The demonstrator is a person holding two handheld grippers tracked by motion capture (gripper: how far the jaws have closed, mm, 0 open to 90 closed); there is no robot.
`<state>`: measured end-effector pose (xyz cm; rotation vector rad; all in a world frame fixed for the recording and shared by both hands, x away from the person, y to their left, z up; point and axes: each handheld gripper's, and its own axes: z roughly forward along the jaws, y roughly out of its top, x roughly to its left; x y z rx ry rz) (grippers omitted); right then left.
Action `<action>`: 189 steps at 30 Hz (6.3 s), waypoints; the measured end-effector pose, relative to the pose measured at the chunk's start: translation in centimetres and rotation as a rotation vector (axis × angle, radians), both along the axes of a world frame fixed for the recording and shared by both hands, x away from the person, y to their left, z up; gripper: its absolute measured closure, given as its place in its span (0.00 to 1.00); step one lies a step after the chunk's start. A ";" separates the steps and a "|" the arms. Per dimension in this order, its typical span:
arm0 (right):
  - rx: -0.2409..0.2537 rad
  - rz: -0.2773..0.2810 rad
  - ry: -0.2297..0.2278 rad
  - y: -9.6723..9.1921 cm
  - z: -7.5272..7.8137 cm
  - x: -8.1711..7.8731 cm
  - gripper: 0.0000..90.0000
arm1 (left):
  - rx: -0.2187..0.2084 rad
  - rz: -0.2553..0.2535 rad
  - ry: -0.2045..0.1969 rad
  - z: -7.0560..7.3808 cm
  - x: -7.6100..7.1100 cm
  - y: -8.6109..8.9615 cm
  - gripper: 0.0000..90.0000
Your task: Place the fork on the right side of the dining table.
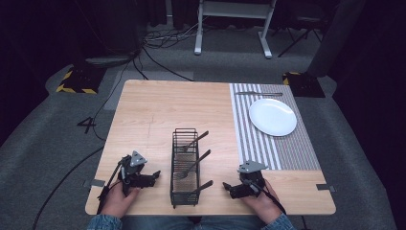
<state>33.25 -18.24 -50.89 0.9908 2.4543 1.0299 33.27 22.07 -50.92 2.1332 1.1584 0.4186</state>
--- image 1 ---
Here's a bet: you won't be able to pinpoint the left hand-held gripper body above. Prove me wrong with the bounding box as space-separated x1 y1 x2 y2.
117 150 153 196

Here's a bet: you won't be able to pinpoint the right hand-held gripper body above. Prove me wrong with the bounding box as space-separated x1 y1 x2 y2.
235 160 270 196

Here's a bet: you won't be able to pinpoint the person's right hand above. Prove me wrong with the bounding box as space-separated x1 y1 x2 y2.
240 178 283 225

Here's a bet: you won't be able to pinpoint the person's left hand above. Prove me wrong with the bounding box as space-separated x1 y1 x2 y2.
101 181 142 219

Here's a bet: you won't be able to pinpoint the grey tape strip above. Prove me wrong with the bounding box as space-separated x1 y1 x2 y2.
82 178 106 189
315 183 337 194

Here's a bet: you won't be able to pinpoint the grey striped placemat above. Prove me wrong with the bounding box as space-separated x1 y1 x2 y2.
229 82 322 172

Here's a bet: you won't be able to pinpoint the person's legs in jeans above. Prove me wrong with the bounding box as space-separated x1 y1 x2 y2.
121 215 266 230

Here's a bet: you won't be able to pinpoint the white round plate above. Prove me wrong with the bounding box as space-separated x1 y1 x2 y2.
248 98 298 138

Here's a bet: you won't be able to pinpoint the dark metal knife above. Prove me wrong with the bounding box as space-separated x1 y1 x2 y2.
235 91 284 98

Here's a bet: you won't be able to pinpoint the black yellow striped stand base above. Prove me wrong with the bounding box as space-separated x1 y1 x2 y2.
56 64 107 96
282 71 327 99

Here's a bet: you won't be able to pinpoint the black tripod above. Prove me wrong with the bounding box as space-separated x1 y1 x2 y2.
277 15 324 58

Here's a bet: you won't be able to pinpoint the right hand-held gripper cable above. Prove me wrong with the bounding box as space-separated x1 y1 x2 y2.
247 180 287 216

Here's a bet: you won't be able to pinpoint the hand-held gripper cable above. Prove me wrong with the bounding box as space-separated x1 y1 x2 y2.
95 161 124 216
247 180 287 216

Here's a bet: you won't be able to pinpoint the left hand-held gripper cable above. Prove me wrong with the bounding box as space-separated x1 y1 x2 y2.
95 161 124 216

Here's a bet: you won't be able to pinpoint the black wire cutlery rack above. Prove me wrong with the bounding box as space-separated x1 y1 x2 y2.
169 127 202 210

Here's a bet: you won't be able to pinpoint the black floor cable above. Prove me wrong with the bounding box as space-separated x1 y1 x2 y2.
31 145 106 230

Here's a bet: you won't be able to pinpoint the bundle of floor cables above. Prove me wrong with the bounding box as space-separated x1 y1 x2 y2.
130 18 205 82

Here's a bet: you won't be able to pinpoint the white metal desk frame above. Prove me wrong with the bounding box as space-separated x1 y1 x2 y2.
193 0 279 59

